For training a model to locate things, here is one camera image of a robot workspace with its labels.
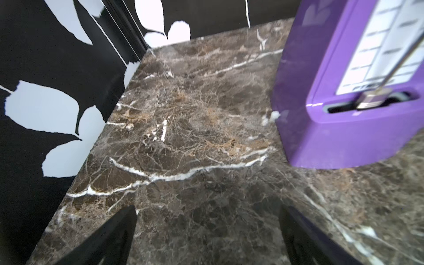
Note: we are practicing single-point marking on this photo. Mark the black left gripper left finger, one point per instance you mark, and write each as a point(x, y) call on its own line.
point(110, 244)

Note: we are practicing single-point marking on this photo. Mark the purple metronome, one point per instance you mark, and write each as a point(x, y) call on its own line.
point(349, 87)

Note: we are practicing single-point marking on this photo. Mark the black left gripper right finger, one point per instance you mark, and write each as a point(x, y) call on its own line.
point(306, 244)

